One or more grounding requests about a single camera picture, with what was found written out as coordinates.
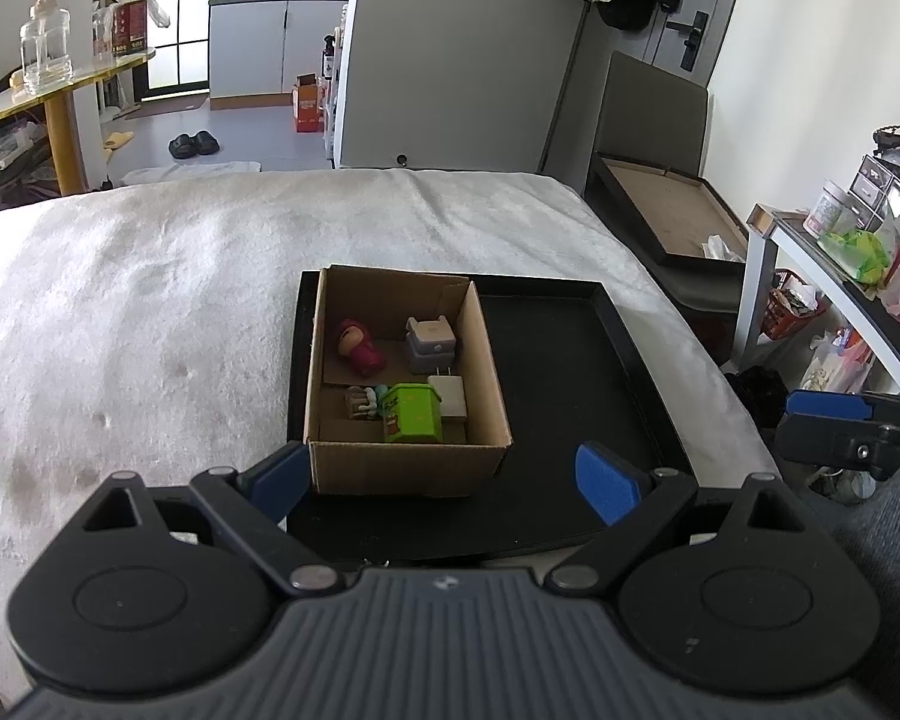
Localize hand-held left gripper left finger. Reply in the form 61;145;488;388
82;441;346;593

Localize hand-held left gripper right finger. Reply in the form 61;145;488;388
547;441;822;593

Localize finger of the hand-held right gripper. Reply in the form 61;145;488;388
775;415;884;475
786;388;880;422

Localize black tray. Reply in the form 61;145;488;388
285;268;695;562

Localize brown cardboard box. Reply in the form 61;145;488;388
302;264;513;497

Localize green toy trash can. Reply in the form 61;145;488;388
379;382;445;443

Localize red round figurine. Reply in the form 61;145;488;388
336;319;385;376

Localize white wall charger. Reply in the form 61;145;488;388
427;371;469;421

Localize grey cube charger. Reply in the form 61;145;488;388
406;313;457;376

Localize black bag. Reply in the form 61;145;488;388
724;366;790;428

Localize red basket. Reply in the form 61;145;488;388
765;270;830;340

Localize person's leg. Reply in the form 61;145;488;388
795;457;900;720

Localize green plastic bag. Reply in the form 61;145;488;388
817;229;900;286

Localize white side table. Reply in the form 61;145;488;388
735;202;900;406

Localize clear plastic jar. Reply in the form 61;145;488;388
804;180;856;237

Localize small drawer organizer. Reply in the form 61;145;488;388
847;155;900;230

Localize black framed board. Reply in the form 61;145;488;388
589;152;751;267

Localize grey upholstered panel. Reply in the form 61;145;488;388
589;52;710;181

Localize orange cardboard box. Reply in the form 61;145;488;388
294;75;329;134

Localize brown doormat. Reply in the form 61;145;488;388
124;95;209;119

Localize white power strip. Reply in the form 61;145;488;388
0;124;46;173

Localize white cabinet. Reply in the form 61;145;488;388
208;0;350;110

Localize gold round table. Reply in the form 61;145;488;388
0;49;157;197

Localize glass paned door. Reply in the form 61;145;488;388
139;0;215;95

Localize red carton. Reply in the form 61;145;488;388
112;0;149;57

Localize black door lock handle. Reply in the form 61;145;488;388
665;11;710;72

